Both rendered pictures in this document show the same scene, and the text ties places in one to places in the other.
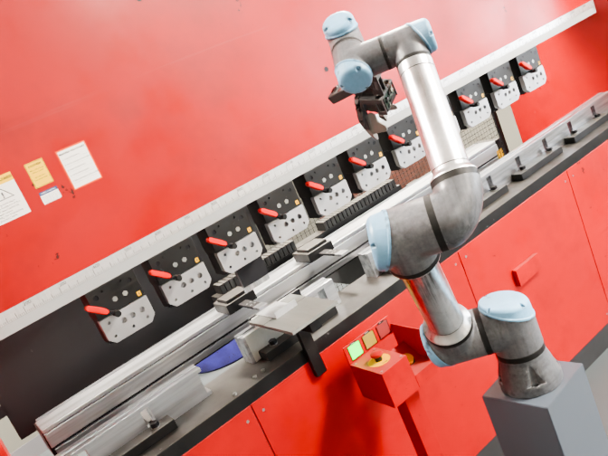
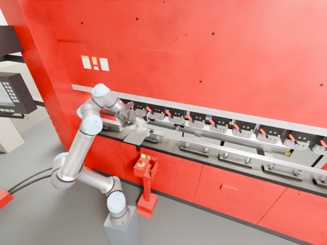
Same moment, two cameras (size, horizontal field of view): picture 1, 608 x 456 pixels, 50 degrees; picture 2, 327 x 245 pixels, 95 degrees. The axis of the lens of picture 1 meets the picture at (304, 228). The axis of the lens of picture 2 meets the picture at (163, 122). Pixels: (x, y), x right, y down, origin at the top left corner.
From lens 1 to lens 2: 1.64 m
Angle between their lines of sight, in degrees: 48
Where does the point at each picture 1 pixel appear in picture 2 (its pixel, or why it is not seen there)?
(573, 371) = (121, 229)
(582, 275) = (255, 209)
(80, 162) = (104, 63)
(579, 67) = not seen: outside the picture
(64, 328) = not seen: hidden behind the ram
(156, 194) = (121, 83)
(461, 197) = (53, 182)
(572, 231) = (265, 199)
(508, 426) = not seen: hidden behind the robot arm
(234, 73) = (160, 63)
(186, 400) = (114, 128)
